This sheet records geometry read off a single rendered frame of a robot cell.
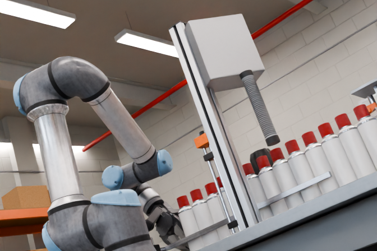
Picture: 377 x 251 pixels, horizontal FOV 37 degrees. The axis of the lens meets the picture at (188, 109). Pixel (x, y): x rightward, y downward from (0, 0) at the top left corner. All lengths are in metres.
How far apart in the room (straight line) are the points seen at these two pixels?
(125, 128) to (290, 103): 5.09
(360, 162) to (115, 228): 0.62
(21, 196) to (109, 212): 4.54
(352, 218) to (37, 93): 1.00
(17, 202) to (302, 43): 3.60
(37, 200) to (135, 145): 4.38
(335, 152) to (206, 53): 0.42
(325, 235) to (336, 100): 5.57
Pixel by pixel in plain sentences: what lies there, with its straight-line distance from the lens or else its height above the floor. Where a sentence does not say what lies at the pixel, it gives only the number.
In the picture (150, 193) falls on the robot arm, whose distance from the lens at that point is 1.82.
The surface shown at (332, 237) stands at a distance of 0.84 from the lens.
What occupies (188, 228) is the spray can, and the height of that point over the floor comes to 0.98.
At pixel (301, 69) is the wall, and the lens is 6.61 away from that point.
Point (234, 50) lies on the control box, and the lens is 1.55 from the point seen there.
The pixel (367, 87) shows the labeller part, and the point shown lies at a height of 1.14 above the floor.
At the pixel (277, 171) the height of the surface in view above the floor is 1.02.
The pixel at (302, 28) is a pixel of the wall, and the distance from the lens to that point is 6.71.
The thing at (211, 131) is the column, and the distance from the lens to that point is 1.48.
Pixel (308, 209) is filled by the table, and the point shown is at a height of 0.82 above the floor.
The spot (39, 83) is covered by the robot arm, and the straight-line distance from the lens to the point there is 1.58.
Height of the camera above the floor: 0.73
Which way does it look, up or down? 20 degrees up
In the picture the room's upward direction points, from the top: 19 degrees counter-clockwise
